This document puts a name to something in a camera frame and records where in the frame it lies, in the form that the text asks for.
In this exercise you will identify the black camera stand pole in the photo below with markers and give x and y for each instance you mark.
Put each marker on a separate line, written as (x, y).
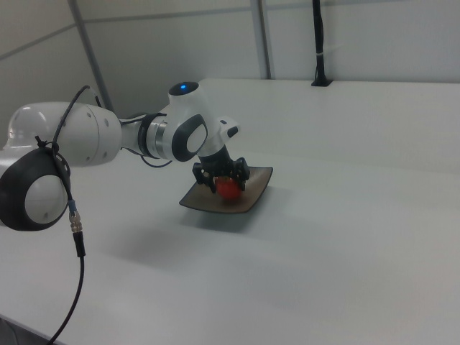
(319, 43)

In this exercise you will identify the grey partition post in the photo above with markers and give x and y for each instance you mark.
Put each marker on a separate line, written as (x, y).
(91, 54)
(261, 39)

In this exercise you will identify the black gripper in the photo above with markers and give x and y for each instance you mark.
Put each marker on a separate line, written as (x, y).
(215, 158)

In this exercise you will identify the red apple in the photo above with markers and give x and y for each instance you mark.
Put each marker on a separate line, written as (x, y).
(228, 189)

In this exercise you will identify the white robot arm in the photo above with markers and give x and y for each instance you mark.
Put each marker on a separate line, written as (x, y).
(90, 133)

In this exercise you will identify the square brown ceramic plate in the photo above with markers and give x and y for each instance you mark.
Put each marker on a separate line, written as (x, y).
(248, 197)

